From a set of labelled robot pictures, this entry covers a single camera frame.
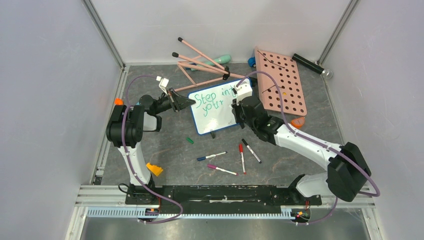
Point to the pink whiteboard marker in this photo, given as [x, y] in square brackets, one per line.
[211, 166]

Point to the red whiteboard marker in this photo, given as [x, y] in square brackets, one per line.
[240, 146]

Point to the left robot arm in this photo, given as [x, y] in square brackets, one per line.
[125, 130]

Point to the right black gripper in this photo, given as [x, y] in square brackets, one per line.
[239, 110]

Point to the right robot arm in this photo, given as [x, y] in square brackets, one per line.
[346, 170]

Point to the blue framed whiteboard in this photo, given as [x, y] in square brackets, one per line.
[212, 110]

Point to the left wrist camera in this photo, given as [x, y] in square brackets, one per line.
[163, 83]

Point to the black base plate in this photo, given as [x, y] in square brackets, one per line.
[219, 199]

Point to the orange tape roll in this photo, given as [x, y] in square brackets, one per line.
[298, 123]

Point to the blue whiteboard marker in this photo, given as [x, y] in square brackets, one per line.
[211, 156]

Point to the pink folding tripod stand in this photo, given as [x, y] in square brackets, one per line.
[202, 63]

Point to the blue toy car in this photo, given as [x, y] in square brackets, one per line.
[252, 62]

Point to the yellow plastic wedge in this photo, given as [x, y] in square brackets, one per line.
[154, 169]

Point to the black whiteboard marker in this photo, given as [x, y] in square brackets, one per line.
[251, 150]

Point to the mint green bottle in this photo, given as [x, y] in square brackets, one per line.
[222, 60]

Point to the black flashlight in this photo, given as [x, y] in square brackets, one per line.
[325, 73]

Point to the orange clip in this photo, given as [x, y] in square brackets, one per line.
[118, 102]

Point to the pink perforated board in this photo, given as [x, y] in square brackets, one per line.
[279, 85]

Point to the green marker cap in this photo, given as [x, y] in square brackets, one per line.
[190, 140]

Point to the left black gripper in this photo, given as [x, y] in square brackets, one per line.
[177, 102]

